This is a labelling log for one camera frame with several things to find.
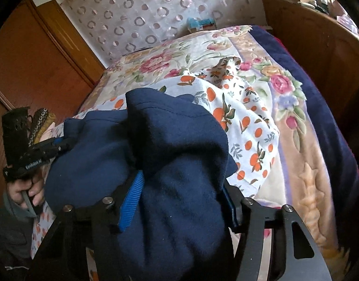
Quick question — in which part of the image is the floral bed quilt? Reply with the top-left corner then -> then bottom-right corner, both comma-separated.
78,26 -> 359,279

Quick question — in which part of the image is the long wooden sideboard cabinet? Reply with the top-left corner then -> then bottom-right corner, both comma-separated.
262,0 -> 359,119

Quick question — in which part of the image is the wooden louvered wardrobe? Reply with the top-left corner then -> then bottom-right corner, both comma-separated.
0,0 -> 104,206

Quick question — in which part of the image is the navy printed t-shirt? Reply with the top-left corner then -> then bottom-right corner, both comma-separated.
45,88 -> 237,280

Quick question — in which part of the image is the black circle patterned pillow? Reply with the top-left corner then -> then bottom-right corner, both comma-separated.
28,108 -> 49,147

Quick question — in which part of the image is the navy blue fleece blanket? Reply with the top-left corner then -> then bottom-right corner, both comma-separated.
249,24 -> 359,240

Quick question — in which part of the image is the person left hand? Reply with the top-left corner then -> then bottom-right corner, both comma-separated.
6,173 -> 45,209

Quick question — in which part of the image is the orange fruit print bedsheet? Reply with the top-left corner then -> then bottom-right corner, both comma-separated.
30,57 -> 280,254

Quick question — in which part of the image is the blue item cardboard box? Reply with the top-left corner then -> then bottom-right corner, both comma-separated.
187,18 -> 217,33

